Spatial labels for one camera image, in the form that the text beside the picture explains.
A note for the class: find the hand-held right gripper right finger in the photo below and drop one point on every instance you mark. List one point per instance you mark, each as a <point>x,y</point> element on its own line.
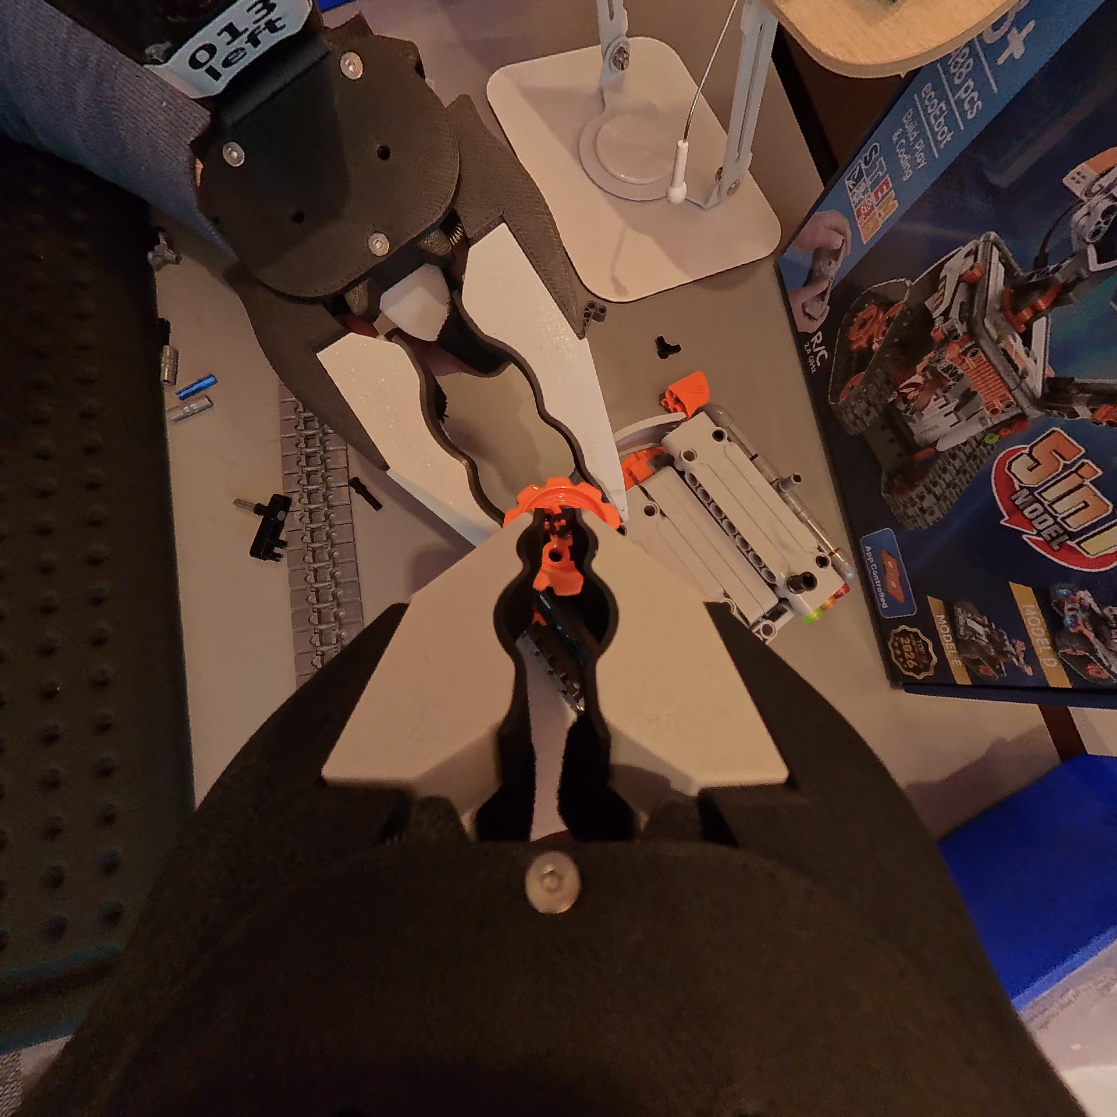
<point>691,699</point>

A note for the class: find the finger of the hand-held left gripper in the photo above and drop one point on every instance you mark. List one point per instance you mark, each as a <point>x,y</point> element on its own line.
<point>533,314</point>
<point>376,393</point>

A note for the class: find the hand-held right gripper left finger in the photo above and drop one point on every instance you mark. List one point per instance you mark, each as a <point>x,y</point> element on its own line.
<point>420,699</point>

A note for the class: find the black pin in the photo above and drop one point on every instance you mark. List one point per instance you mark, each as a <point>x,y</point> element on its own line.
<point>368,493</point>

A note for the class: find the orange gear wheel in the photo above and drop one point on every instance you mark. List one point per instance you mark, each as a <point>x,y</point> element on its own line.
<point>525,507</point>

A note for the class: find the orange pin connector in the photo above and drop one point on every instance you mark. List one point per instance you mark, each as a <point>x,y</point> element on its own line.
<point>558,556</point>

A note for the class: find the grey toy robot vehicle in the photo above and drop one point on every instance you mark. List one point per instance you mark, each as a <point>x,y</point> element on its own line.
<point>733,507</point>

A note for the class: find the blue plastic bin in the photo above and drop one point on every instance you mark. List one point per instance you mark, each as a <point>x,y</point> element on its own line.
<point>1031,856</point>

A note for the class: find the person's left forearm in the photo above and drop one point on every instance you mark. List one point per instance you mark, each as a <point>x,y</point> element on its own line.
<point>89,106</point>

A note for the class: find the white book stand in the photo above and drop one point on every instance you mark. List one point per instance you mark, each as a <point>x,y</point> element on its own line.
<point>559,193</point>

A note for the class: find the small black clip piece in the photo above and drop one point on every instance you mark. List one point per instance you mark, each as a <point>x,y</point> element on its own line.
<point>668,345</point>

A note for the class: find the black lever with grey axle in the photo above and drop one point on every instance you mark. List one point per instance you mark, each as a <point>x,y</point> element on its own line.
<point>272,524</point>

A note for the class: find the blue pin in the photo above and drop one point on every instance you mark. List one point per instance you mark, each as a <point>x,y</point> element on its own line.
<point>196,386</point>

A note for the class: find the black dimpled mat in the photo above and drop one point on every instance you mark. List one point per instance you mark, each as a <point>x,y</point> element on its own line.
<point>89,612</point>

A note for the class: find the robot kit box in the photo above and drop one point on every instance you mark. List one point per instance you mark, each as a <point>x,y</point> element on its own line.
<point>978,437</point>

